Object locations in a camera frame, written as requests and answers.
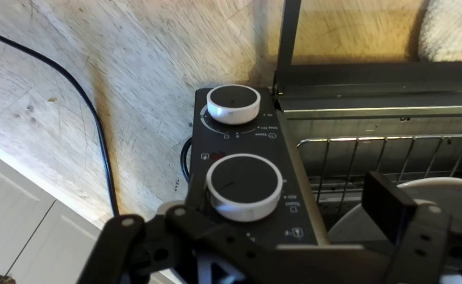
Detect white black oven knob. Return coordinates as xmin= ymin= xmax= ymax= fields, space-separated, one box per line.
xmin=207 ymin=83 xmax=262 ymax=124
xmin=205 ymin=153 xmax=282 ymax=222

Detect white lower kitchen cabinets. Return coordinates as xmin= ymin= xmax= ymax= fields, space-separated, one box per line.
xmin=0 ymin=159 xmax=99 ymax=284

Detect metal oven wire rack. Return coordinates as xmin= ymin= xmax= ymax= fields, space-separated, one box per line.
xmin=296 ymin=134 xmax=462 ymax=205

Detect white cloth under door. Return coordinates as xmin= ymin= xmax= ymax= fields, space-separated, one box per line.
xmin=418 ymin=0 xmax=462 ymax=61

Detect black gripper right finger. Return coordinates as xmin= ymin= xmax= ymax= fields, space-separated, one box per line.
xmin=361 ymin=172 xmax=462 ymax=284

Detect black power cable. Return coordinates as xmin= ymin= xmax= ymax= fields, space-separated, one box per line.
xmin=0 ymin=23 xmax=121 ymax=217

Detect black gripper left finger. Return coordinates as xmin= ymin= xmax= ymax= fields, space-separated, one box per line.
xmin=77 ymin=203 xmax=274 ymax=284

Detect white plate inside oven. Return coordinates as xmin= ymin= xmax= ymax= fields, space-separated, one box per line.
xmin=328 ymin=176 xmax=462 ymax=243

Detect black toaster oven body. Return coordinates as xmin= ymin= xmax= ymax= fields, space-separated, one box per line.
xmin=184 ymin=61 xmax=462 ymax=249

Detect open glass oven door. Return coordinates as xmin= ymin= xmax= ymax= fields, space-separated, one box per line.
xmin=273 ymin=0 xmax=462 ymax=99

